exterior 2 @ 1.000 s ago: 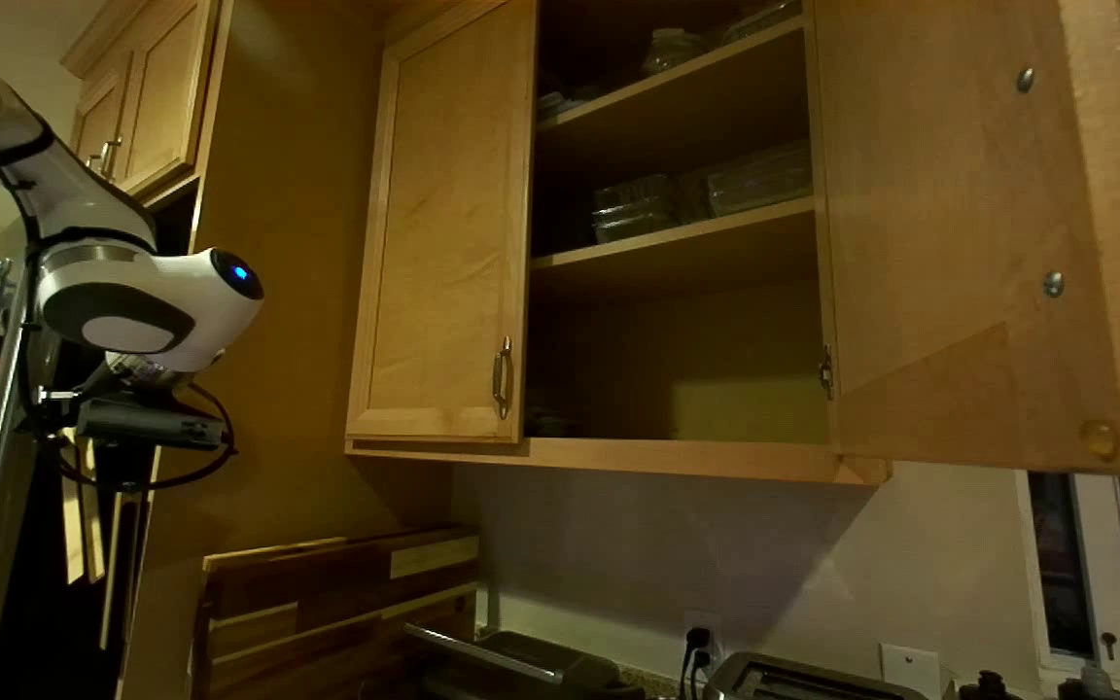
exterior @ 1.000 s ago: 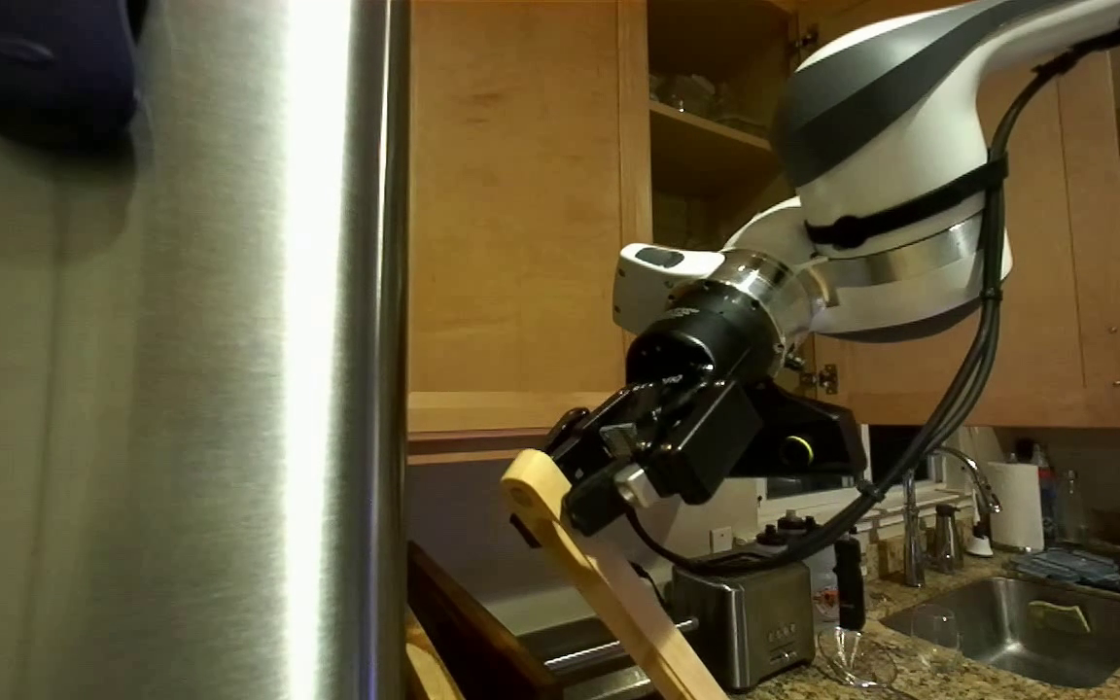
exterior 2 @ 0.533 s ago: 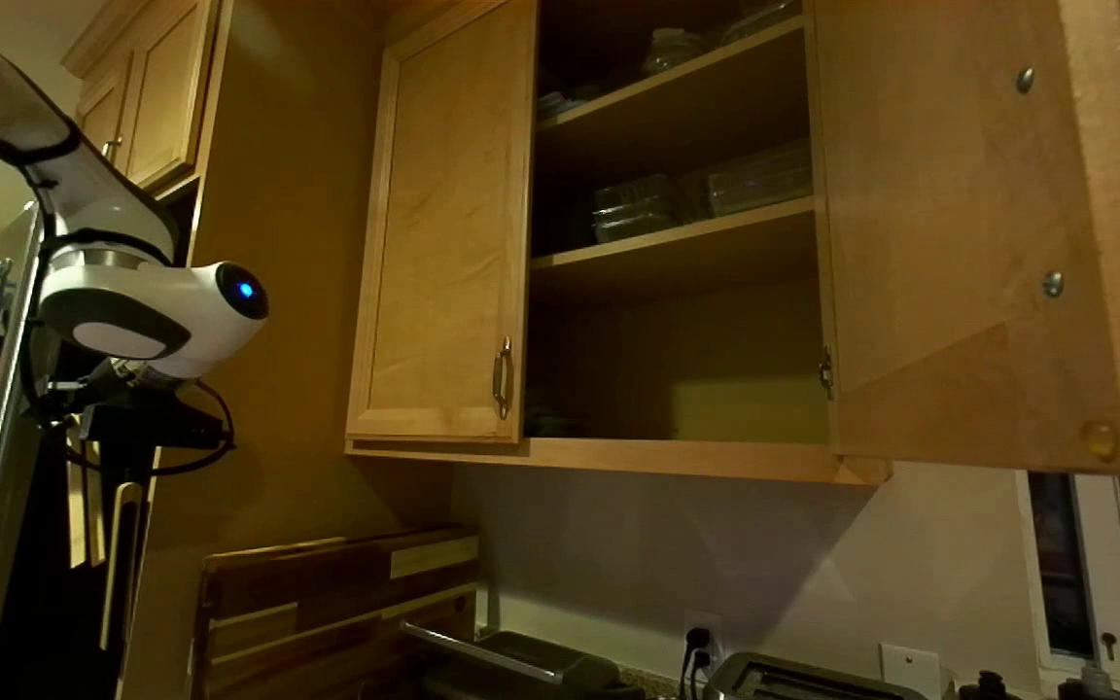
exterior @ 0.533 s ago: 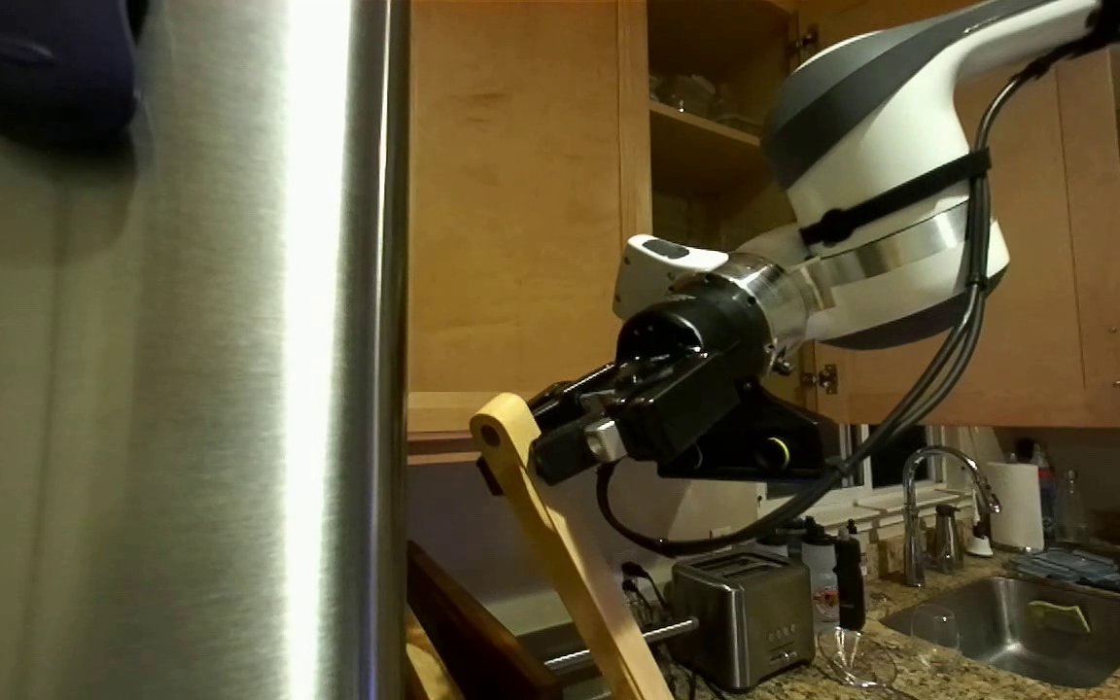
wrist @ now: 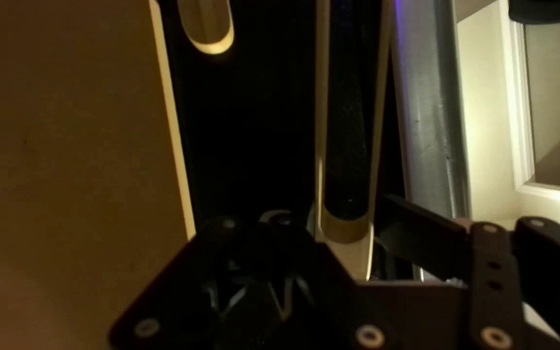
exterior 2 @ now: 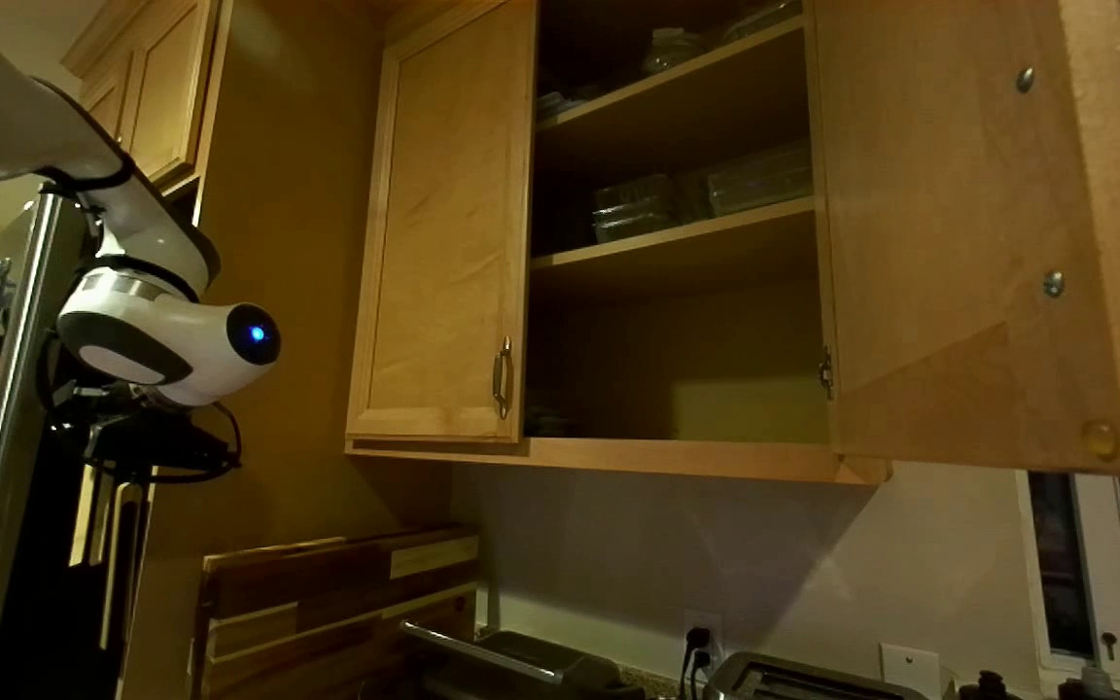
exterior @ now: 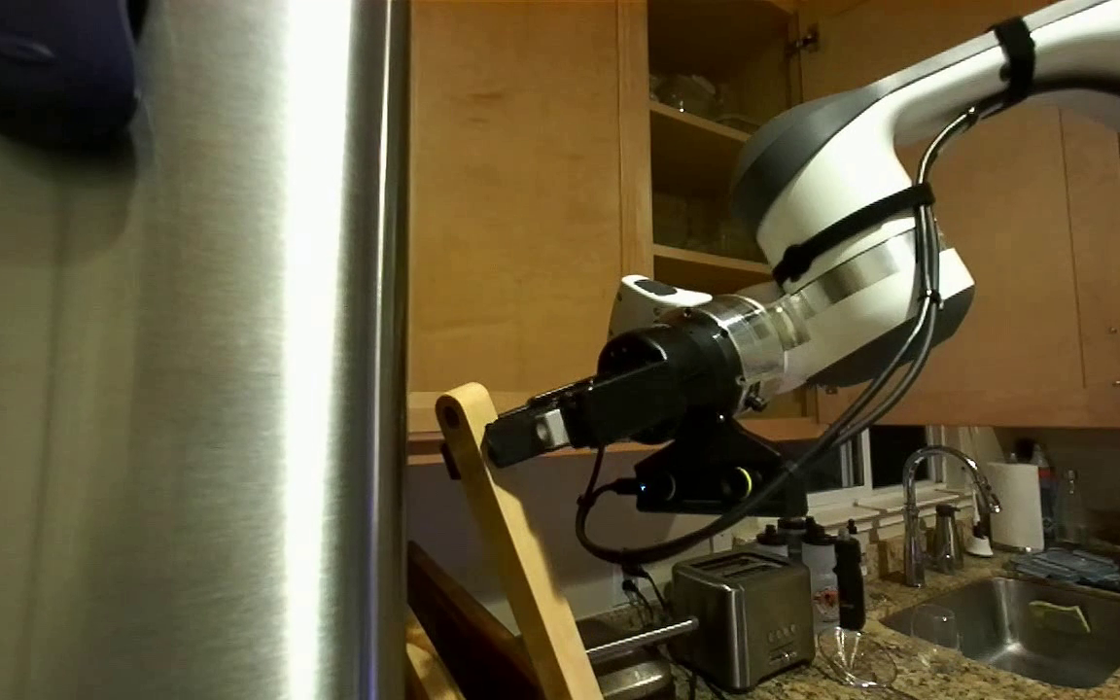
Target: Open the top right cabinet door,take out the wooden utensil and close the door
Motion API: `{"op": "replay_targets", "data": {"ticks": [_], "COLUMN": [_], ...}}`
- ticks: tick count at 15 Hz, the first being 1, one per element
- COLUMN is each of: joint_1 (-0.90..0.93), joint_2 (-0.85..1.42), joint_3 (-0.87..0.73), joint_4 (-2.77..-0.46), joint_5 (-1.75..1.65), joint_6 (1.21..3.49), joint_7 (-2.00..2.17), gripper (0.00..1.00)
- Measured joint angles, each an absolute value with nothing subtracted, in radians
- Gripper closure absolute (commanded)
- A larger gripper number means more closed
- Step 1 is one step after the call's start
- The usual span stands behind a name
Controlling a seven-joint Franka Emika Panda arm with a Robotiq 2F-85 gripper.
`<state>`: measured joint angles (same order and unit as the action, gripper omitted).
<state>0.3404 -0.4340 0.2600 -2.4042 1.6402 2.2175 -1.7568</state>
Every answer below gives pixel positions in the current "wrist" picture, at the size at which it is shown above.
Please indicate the wooden toaster tongs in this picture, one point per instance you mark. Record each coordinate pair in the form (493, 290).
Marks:
(349, 229)

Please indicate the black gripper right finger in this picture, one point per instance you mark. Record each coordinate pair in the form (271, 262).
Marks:
(495, 284)

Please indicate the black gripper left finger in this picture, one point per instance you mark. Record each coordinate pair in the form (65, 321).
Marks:
(261, 303)

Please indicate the tall wooden cabinet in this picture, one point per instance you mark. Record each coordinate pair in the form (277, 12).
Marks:
(67, 161)

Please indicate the white doorway trim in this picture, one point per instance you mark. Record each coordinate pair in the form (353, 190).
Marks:
(516, 128)

